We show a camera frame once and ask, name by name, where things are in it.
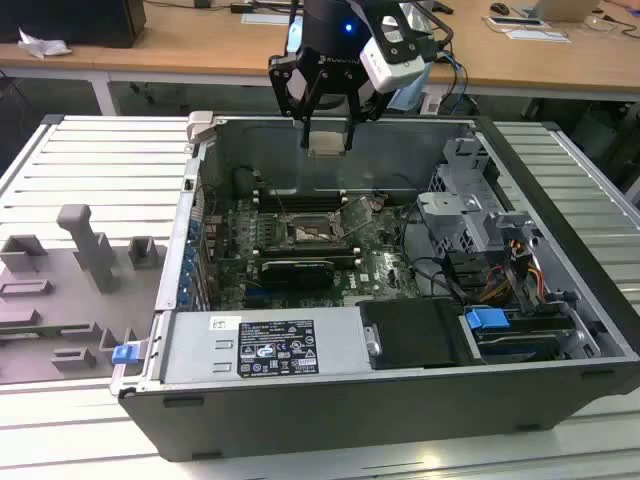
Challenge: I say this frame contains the grey metal drive cage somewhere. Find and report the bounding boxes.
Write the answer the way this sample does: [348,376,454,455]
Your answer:
[417,137,540,257]

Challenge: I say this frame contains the grey case latch handle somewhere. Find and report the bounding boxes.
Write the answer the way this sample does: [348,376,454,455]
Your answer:
[185,110,217,146]

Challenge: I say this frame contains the black box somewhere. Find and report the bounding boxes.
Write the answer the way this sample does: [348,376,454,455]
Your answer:
[0,0,147,49]

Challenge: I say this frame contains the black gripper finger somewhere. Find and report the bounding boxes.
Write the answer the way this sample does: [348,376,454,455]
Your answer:
[268,53,327,149]
[343,73,390,151]

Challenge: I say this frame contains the blue disk carrier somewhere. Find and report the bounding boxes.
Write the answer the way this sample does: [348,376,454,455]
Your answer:
[463,308,574,364]

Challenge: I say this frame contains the white papers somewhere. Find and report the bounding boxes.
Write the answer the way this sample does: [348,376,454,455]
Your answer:
[482,14,572,44]

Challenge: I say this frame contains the CPU socket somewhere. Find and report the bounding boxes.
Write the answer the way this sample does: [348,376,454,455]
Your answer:
[282,209,349,250]

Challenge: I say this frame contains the silver power supply unit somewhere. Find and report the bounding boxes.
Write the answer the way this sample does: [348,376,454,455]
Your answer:
[159,307,374,386]

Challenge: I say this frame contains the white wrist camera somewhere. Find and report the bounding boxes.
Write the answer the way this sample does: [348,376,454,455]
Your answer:
[358,0,437,94]

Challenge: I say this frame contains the silver square CPU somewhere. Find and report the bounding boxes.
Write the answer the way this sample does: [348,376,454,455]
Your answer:
[307,130,347,159]

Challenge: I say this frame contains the wooden desk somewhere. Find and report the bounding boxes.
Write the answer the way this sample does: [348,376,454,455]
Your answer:
[0,0,640,117]

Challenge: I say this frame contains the crumpled white paper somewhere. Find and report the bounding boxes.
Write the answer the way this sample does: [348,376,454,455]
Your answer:
[17,27,72,59]

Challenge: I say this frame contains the yellow red wire bundle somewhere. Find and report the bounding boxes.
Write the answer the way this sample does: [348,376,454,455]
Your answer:
[482,239,547,304]

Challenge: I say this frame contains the black open PC case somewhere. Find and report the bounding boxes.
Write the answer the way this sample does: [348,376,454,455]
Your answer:
[108,110,640,464]

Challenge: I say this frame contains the metal socket cover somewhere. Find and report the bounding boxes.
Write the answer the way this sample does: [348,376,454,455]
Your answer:
[332,196,375,237]

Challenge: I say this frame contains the grey parts rack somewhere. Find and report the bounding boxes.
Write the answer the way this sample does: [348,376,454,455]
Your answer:
[0,203,169,386]

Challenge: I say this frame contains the black cable loop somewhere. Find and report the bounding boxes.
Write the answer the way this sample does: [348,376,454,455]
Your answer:
[402,204,472,307]

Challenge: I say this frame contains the black plastic shroud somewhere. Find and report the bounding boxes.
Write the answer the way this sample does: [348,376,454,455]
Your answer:
[359,298,474,371]

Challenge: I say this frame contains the black graphics card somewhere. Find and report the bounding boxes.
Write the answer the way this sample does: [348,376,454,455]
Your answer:
[259,258,335,292]

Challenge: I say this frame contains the grey laptop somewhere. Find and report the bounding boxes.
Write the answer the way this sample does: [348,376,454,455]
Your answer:
[532,0,606,24]

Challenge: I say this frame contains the blue cable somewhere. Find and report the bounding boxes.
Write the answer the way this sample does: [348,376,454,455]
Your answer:
[439,47,472,119]

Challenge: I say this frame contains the green RAM stick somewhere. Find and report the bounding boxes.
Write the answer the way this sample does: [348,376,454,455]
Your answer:
[0,326,69,336]

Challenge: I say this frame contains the blue plastic latch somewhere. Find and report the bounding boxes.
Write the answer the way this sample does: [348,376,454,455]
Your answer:
[112,343,139,366]

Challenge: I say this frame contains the black RAM slot bank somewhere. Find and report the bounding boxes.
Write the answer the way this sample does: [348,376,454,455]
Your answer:
[257,243,361,260]
[254,191,349,212]

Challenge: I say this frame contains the green motherboard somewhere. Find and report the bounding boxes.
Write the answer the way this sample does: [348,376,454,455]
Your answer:
[202,192,426,309]

